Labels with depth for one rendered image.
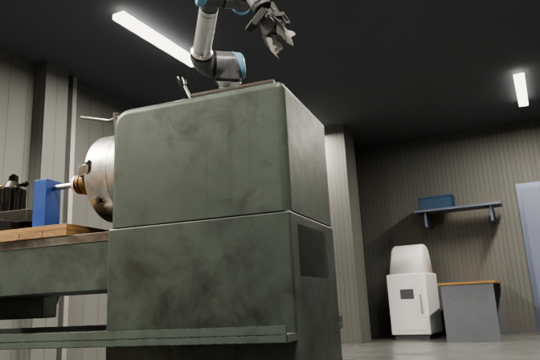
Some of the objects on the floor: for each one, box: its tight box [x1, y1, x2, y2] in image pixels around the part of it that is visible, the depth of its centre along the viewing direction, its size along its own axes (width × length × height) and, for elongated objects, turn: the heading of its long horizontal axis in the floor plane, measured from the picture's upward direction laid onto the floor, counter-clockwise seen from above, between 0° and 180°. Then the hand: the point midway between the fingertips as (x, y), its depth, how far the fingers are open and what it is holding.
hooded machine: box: [387, 244, 443, 340], centre depth 832 cm, size 75×61×134 cm
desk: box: [437, 280, 507, 342], centre depth 770 cm, size 71×138×74 cm, turn 144°
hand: (284, 50), depth 201 cm, fingers open, 7 cm apart
